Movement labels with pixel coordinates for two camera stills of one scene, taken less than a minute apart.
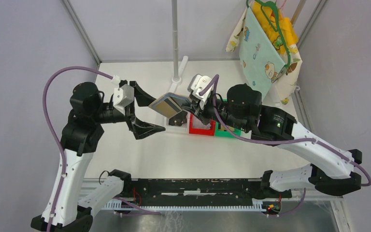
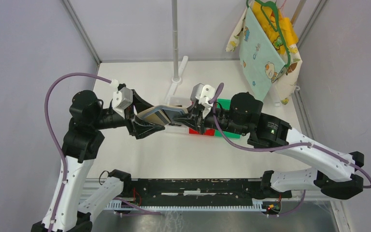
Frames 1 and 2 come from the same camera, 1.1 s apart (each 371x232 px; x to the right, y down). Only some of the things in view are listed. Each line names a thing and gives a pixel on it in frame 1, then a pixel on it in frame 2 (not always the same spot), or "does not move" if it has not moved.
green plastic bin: x=225 y=133 does not move
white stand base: x=175 y=81 does not move
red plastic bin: x=201 y=131 does not move
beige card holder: x=170 y=104 -> x=162 y=114
